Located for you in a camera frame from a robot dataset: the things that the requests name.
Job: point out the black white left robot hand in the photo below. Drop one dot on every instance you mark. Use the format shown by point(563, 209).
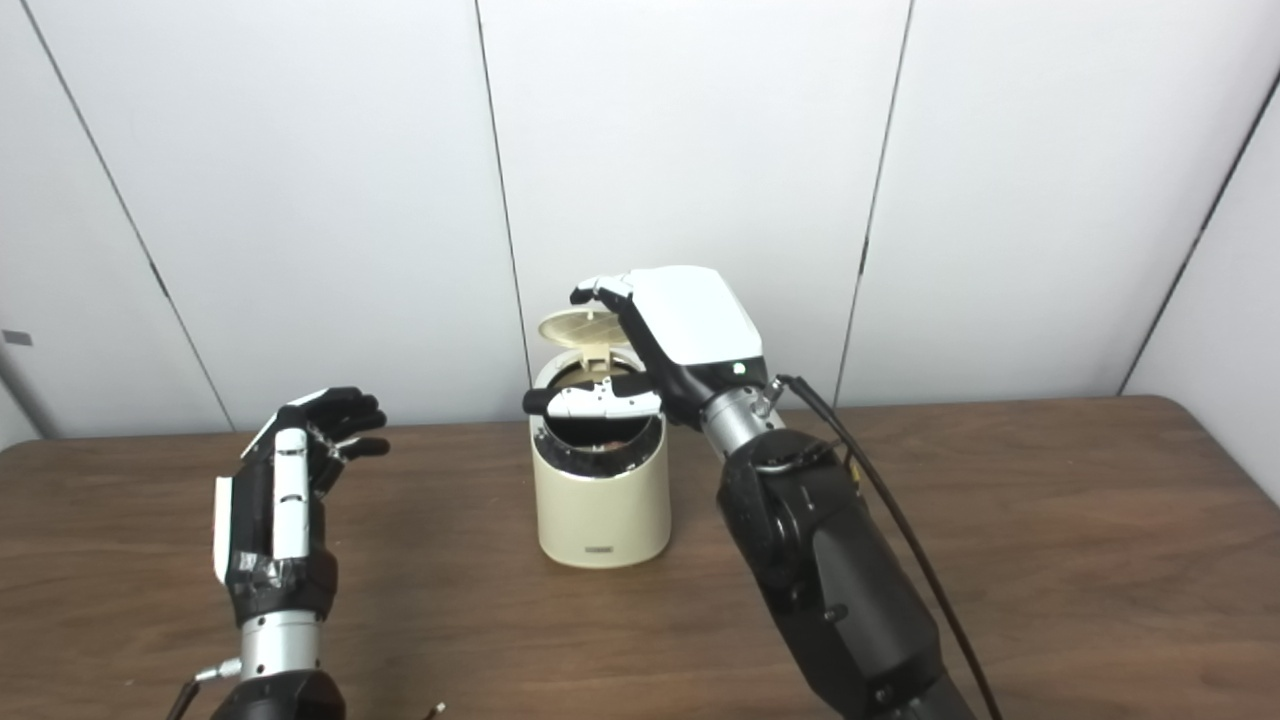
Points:
point(265, 520)

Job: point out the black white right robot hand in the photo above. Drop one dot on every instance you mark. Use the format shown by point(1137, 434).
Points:
point(690, 320)

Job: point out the cream-colored round bin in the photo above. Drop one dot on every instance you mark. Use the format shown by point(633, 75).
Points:
point(600, 515)

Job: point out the cream round bin lid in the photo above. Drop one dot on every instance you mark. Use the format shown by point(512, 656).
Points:
point(580, 328)

